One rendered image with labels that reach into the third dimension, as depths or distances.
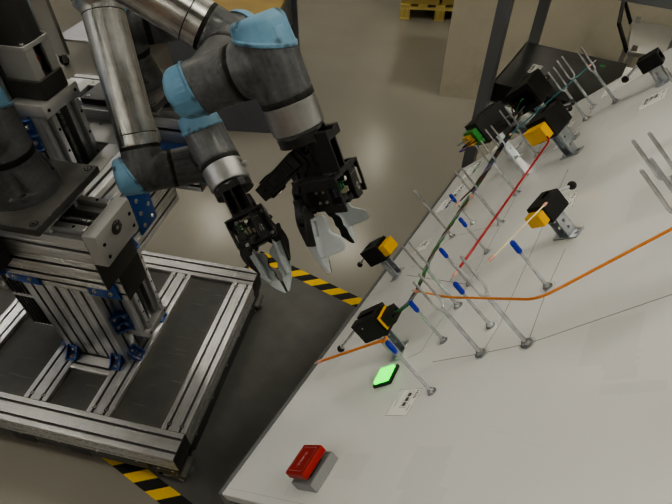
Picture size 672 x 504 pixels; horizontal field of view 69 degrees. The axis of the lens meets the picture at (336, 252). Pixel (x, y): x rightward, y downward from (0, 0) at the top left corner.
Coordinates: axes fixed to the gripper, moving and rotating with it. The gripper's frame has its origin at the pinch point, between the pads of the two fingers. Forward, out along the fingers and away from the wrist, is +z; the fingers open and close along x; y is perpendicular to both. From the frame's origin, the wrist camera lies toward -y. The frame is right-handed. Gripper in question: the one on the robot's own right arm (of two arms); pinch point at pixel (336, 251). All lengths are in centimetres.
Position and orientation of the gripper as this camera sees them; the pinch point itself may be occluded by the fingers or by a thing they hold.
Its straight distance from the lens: 77.6
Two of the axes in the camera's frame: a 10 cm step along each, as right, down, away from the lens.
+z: 3.3, 8.3, 4.5
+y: 8.3, -0.4, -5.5
